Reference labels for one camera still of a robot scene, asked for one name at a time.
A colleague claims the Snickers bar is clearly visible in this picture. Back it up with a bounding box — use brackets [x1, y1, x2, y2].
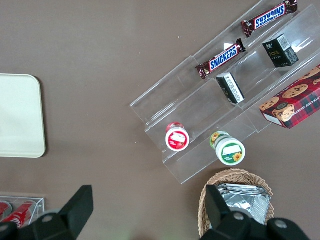
[195, 38, 247, 80]
[240, 0, 299, 38]

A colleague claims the light wicker basket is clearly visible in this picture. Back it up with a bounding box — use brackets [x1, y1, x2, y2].
[198, 168, 276, 240]

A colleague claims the clear acrylic bottle rack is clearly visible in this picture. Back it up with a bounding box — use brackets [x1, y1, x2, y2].
[0, 194, 46, 227]

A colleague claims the red lid cup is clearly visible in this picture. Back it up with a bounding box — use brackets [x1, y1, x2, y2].
[164, 121, 190, 152]

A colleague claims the green lid cup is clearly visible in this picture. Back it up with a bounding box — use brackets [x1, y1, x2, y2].
[209, 131, 246, 167]

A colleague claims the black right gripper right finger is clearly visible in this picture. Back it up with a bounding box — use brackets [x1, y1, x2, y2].
[199, 185, 266, 240]

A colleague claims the clear acrylic stepped shelf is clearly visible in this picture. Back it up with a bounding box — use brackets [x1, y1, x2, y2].
[193, 0, 320, 133]
[129, 55, 260, 185]

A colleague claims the small black box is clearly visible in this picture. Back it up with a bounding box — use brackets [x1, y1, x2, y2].
[261, 33, 300, 69]
[215, 72, 245, 105]

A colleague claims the silver foil container stack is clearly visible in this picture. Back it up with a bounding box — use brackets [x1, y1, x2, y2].
[216, 183, 272, 226]

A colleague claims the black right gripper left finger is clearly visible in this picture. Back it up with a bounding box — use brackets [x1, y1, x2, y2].
[18, 185, 95, 240]

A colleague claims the cream plastic tray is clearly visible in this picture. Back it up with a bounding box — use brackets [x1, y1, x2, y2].
[0, 74, 47, 159]

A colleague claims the red plaid cookie box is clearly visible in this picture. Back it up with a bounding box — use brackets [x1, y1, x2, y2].
[258, 64, 320, 130]

